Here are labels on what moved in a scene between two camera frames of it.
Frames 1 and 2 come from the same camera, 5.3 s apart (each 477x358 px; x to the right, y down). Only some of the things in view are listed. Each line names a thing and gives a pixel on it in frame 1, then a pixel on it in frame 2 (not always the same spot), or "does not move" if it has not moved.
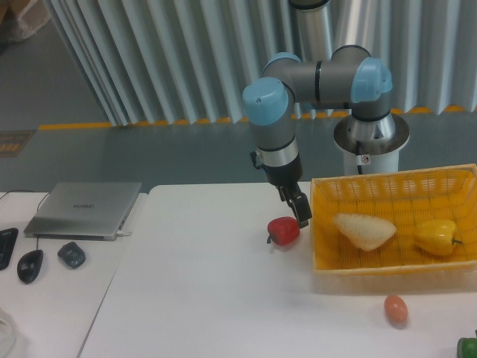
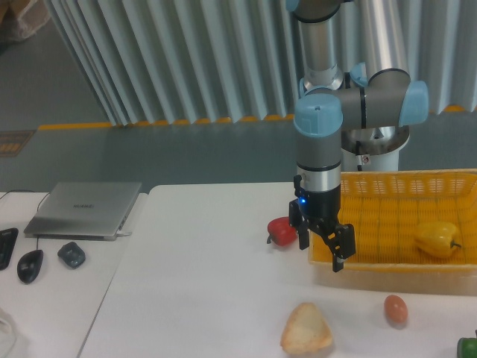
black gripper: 287,177 → 321,210
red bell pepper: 283,230 does not move
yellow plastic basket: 403,200 does not move
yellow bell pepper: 437,236 does not move
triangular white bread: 366,232 → 306,330
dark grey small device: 74,256 does not move
